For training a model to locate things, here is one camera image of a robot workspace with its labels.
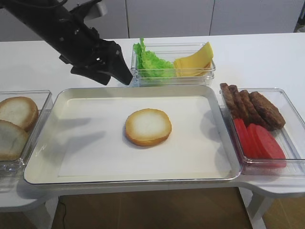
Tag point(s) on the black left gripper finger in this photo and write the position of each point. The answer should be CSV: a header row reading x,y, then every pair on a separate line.
x,y
111,62
98,73

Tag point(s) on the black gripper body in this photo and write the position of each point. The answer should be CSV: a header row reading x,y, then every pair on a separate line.
x,y
82,48

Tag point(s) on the round bun half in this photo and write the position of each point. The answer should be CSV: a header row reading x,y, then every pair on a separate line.
x,y
148,127

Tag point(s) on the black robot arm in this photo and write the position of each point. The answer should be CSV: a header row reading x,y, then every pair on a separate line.
x,y
40,15

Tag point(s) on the green lettuce leaf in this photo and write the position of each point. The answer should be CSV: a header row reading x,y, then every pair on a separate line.
x,y
149,65

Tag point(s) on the clear lettuce cheese container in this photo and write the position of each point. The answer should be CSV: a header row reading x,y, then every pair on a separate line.
x,y
171,52

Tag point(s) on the yellow cheese slices stack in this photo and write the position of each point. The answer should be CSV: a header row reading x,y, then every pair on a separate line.
x,y
196,64

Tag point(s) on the white paper tray liner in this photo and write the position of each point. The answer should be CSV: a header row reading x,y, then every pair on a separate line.
x,y
95,143

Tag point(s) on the rear bun half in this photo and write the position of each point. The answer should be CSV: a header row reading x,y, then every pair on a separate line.
x,y
21,111

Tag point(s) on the clear bun container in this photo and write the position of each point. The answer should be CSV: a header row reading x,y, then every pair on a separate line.
x,y
44,103

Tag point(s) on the front bun half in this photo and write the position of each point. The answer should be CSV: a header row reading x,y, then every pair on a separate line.
x,y
12,141

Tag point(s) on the white serving tray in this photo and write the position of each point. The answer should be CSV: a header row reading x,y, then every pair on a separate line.
x,y
46,159

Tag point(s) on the rear brown meat patty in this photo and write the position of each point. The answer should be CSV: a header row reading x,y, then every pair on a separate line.
x,y
229,100

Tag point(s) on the brown meat patty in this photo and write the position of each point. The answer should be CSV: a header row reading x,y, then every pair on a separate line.
x,y
229,100
267,110
243,113
254,116

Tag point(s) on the rear red tomato slice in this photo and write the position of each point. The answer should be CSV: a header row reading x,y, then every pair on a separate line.
x,y
244,137

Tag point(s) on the red tomato slice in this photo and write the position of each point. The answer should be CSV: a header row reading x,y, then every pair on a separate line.
x,y
258,152
244,137
268,146

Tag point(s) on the front brown meat patty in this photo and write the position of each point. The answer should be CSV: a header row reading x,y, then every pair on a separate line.
x,y
267,110

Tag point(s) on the clear patty tomato container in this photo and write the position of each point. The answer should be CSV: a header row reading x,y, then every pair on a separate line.
x,y
291,138

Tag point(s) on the front red tomato slice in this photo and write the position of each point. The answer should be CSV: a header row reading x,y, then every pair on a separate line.
x,y
268,146

